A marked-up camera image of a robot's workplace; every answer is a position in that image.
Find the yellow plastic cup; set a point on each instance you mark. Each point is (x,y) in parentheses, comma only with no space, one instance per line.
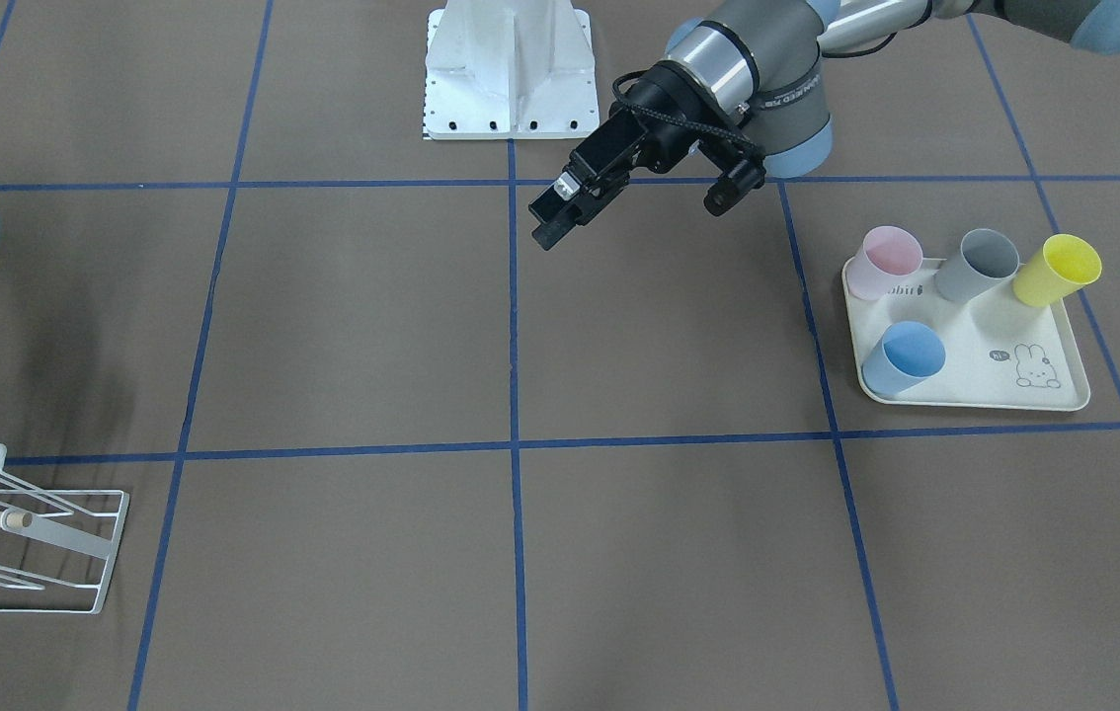
(1062,266)

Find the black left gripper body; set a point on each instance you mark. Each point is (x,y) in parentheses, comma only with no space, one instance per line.
(660,103)

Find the cream bunny tray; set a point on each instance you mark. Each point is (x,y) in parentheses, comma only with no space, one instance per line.
(999,353)

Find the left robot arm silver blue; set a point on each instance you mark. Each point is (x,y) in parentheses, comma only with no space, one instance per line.
(744,86)

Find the white wire cup rack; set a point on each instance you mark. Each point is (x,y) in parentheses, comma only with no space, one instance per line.
(86,522)

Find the grey plastic cup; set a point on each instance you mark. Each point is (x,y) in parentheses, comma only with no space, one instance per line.
(985,258)

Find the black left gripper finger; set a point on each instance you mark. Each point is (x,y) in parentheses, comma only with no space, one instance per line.
(572,201)

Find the pink plastic cup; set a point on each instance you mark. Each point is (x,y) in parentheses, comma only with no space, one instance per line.
(886,257)

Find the white central pedestal column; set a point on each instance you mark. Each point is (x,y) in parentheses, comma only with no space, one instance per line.
(509,70)

